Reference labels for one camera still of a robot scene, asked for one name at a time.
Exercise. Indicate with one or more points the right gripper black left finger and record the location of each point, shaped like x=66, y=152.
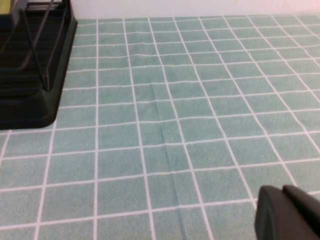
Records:
x=275, y=220

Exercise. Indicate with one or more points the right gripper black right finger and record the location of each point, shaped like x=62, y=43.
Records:
x=307, y=202

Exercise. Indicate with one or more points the yellow round plate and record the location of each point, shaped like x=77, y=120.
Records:
x=3, y=6

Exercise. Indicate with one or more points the green white checked tablecloth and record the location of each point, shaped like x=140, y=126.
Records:
x=175, y=125

